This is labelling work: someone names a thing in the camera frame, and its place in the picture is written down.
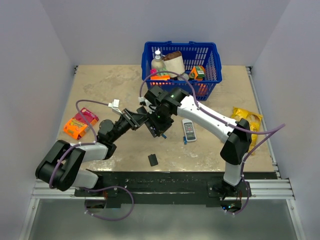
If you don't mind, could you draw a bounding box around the white brown paper bag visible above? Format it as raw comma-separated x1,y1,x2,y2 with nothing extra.
162,51,186,79

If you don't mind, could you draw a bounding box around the black remote battery cover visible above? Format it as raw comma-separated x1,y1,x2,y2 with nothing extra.
148,154,159,167

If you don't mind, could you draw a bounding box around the green small packet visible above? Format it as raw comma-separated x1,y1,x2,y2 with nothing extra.
156,68,169,76

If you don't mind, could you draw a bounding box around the purple camera cable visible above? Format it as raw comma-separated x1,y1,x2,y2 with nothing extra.
138,70,286,176
48,99,111,190

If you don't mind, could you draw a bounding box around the white remote control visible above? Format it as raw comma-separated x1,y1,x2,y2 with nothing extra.
182,118,197,143

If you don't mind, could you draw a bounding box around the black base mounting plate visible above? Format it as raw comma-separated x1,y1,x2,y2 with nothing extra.
73,169,281,209

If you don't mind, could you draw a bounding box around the orange pink candy box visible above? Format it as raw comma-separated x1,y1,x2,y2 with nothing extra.
63,107,99,140

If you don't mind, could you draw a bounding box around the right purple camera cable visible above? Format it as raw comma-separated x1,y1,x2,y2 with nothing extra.
138,70,286,176

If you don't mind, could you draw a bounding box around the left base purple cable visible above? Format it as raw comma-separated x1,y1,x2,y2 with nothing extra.
84,186,135,222

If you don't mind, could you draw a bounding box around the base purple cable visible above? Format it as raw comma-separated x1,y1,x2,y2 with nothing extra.
223,178,251,216
84,186,135,222

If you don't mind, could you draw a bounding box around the orange flat box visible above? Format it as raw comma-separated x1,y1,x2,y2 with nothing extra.
150,74,170,81

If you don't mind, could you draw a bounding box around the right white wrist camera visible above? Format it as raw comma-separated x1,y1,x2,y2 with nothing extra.
138,97,146,106

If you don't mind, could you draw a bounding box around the black remote control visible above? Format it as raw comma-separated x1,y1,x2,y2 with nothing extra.
137,106,157,138

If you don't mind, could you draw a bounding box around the orange green juice carton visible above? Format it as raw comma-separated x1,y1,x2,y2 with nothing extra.
189,65,206,81

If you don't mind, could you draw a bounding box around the blue plastic shopping basket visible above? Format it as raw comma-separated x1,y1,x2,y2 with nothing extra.
141,41,223,101

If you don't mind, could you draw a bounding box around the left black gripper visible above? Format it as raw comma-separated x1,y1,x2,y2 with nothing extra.
109,108,149,143

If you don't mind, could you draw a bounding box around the metal tin can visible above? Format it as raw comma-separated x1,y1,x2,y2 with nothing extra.
177,72,190,81

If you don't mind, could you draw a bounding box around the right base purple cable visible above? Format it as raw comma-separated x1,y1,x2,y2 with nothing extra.
223,178,251,216

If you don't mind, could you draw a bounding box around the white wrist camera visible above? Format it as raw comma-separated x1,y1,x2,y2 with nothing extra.
108,99,123,116
138,97,146,106

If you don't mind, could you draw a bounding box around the yellow Lays chips bag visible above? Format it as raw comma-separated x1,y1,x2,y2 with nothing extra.
230,106,264,156

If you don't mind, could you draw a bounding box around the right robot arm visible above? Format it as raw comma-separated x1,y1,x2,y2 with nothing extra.
138,85,252,197

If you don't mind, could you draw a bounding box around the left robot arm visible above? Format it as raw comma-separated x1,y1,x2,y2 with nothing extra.
35,106,150,196

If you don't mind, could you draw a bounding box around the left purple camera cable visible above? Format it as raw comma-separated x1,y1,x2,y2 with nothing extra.
48,99,111,190

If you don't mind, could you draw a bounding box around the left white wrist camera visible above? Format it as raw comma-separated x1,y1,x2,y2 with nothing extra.
108,99,123,116

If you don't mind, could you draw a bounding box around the white pump bottle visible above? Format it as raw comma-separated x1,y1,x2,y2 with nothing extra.
151,49,165,70

